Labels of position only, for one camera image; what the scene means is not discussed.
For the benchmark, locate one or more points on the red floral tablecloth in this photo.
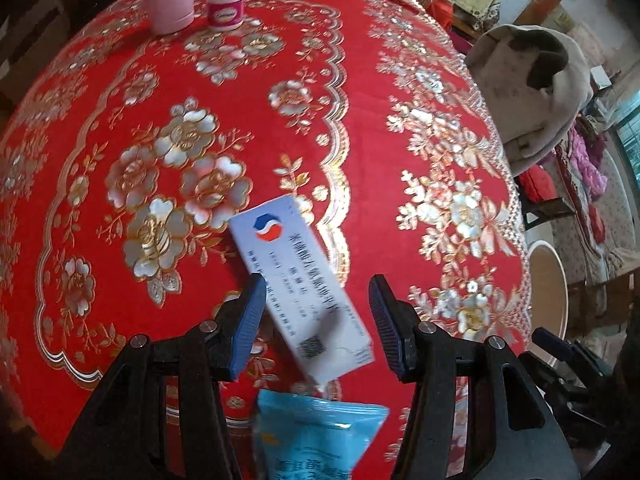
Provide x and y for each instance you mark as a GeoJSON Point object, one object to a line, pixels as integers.
{"type": "Point", "coordinates": [128, 156]}

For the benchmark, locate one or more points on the sofa with patterned cover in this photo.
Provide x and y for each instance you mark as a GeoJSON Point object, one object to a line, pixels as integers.
{"type": "Point", "coordinates": [599, 242]}

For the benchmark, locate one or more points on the white medicine box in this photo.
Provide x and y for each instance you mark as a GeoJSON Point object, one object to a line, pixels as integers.
{"type": "Point", "coordinates": [311, 311]}

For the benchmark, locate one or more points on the blue snack bag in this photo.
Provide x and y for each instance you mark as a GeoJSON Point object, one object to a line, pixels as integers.
{"type": "Point", "coordinates": [302, 437]}

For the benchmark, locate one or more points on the white round trash bin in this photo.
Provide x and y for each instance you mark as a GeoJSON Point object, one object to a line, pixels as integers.
{"type": "Point", "coordinates": [549, 299]}

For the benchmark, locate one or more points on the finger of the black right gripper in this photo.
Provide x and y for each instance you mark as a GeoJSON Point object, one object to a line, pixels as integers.
{"type": "Point", "coordinates": [577, 357]}

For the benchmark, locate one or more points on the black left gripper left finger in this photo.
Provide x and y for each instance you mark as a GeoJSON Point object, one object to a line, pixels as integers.
{"type": "Point", "coordinates": [121, 431]}

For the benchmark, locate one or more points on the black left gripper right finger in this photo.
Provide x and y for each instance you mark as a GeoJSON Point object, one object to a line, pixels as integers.
{"type": "Point", "coordinates": [510, 431]}

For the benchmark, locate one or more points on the red cushion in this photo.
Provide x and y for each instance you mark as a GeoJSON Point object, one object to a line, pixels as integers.
{"type": "Point", "coordinates": [537, 185]}

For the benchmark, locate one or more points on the white fur coat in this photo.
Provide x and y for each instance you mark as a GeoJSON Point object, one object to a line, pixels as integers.
{"type": "Point", "coordinates": [534, 81]}

